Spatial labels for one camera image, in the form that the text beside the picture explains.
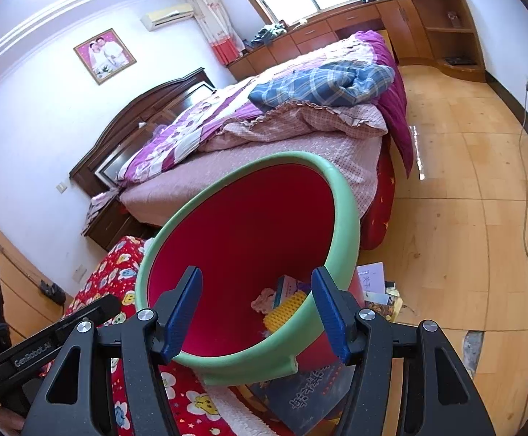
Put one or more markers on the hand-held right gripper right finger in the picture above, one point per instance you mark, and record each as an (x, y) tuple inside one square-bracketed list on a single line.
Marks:
[(332, 313)]

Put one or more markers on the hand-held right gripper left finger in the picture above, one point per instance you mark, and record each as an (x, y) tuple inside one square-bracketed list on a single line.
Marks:
[(182, 313)]

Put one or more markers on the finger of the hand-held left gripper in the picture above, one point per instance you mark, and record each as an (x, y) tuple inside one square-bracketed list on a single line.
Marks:
[(102, 305)]

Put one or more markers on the yellow ribbed foam sheet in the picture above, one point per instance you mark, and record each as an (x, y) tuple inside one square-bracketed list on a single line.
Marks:
[(286, 313)]

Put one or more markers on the white medicine box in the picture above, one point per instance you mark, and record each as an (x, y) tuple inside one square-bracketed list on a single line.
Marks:
[(289, 287)]

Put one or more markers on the red bin with green rim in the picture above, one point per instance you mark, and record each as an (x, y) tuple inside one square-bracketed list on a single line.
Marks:
[(245, 218)]

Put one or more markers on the person's left hand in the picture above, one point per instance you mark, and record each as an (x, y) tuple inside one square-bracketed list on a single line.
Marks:
[(7, 420)]

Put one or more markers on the red flower printed blanket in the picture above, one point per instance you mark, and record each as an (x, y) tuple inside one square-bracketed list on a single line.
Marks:
[(109, 263)]

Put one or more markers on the black power strip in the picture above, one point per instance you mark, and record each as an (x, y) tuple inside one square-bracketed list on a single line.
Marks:
[(52, 291)]

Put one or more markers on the patterned packet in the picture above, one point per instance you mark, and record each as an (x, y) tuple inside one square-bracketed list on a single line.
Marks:
[(384, 306)]

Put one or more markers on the white paper sheet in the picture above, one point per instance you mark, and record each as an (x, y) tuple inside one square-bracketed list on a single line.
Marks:
[(373, 277)]

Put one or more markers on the pink crumpled wrapper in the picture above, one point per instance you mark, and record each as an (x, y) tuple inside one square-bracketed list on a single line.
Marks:
[(263, 303)]

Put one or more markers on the dark wooden nightstand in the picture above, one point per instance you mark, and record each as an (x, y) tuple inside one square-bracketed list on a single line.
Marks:
[(109, 227)]

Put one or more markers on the blue book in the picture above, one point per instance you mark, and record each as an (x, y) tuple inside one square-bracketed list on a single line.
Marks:
[(300, 399)]

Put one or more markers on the pile of folded clothes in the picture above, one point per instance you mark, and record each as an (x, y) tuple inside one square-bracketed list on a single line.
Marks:
[(100, 204)]

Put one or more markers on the red star printed cloth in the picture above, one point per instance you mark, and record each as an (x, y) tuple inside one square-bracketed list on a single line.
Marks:
[(379, 209)]

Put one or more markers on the white fluffy towel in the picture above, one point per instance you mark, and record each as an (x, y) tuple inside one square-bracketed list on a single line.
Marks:
[(241, 413)]

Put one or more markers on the dark wooden headboard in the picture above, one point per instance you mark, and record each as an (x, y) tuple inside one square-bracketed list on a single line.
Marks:
[(109, 145)]

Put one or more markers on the bed with pink sheet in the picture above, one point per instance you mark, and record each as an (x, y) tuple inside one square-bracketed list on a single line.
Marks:
[(291, 154)]

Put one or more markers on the purple patterned quilt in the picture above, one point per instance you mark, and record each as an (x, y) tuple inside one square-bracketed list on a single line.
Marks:
[(191, 122)]

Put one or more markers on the pink ruffled quilt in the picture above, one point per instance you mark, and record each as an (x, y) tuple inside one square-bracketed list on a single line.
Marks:
[(291, 122)]

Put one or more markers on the blue plaid blanket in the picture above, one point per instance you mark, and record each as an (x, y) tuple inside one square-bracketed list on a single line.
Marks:
[(318, 81)]

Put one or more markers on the long wooden cabinet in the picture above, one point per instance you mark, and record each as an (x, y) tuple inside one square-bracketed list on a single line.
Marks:
[(309, 32)]

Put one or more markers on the dark clothing heap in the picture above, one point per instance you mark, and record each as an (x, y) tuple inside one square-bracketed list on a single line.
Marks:
[(268, 34)]

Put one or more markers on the white air conditioner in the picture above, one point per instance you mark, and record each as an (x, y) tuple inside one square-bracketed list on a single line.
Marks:
[(168, 16)]

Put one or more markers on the floral curtain with red hem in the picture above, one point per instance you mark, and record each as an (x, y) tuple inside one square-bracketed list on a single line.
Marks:
[(214, 18)]

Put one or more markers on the wooden corner shelf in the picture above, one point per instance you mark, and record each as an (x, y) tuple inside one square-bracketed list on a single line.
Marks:
[(441, 13)]

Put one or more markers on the white wall socket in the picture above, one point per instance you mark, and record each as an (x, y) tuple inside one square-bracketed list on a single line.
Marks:
[(79, 273)]

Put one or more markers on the white light switch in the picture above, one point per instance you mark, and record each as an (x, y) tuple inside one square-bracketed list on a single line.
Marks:
[(62, 187)]

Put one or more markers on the framed wall photo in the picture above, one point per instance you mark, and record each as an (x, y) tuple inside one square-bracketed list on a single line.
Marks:
[(105, 57)]

